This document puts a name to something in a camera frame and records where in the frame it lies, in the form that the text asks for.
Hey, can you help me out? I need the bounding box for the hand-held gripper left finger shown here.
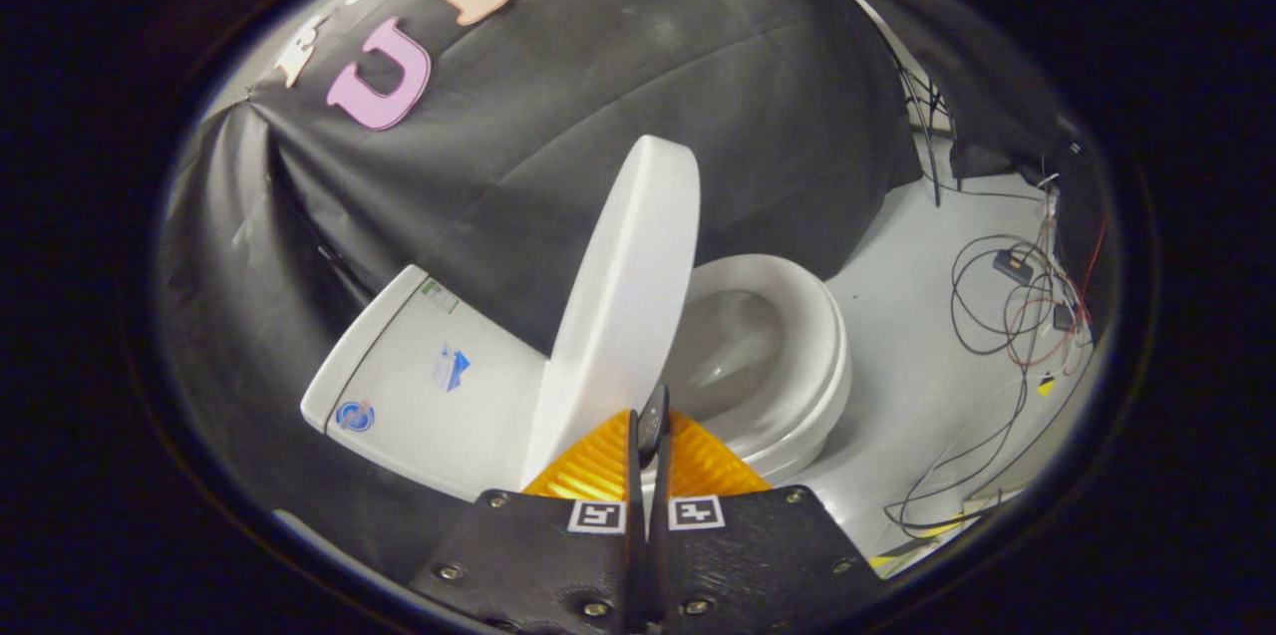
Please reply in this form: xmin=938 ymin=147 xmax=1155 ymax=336
xmin=409 ymin=409 xmax=649 ymax=632

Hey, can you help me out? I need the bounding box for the white toilet lid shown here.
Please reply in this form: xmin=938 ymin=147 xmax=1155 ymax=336
xmin=520 ymin=135 xmax=702 ymax=492

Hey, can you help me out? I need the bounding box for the white ceramic toilet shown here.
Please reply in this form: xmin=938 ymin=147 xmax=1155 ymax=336
xmin=301 ymin=254 xmax=854 ymax=502

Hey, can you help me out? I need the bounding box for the white toilet seat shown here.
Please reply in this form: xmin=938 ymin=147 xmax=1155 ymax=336
xmin=688 ymin=254 xmax=854 ymax=462

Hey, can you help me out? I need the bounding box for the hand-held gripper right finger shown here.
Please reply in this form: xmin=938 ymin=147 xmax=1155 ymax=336
xmin=646 ymin=409 xmax=884 ymax=632

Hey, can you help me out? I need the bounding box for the black backdrop cloth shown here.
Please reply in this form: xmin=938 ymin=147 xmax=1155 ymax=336
xmin=155 ymin=0 xmax=1108 ymax=586

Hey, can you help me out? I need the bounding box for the black cable tangle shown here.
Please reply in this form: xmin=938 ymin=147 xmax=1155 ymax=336
xmin=882 ymin=234 xmax=1098 ymax=541

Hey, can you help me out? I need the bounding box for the black round foam pull tab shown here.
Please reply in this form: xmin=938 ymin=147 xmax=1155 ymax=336
xmin=638 ymin=385 xmax=671 ymax=469

